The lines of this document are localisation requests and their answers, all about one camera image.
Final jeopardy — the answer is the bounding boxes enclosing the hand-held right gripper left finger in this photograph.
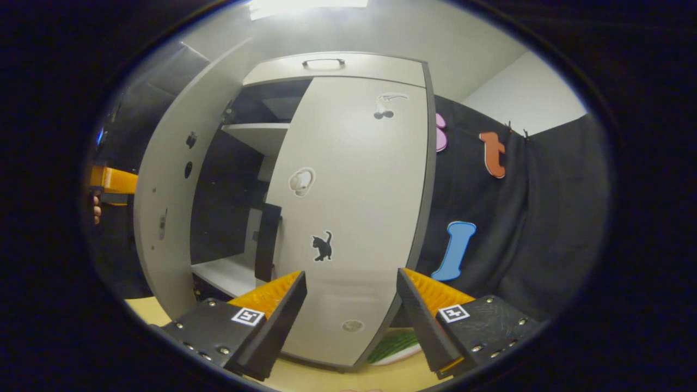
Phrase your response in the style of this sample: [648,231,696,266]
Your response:
[161,271,308,382]

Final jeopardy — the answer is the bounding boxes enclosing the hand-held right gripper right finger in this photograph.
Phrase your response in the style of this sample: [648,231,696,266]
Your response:
[396,268,545,381]

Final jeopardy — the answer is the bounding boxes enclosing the white cabinet door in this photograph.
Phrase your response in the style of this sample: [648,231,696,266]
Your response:
[260,76,437,372]
[133,38,254,319]

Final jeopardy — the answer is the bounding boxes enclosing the white cabinet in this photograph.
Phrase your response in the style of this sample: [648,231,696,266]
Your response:
[191,52,436,303]

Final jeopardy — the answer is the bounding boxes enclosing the toy watermelon slice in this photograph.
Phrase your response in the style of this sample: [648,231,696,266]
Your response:
[366,328,421,366]

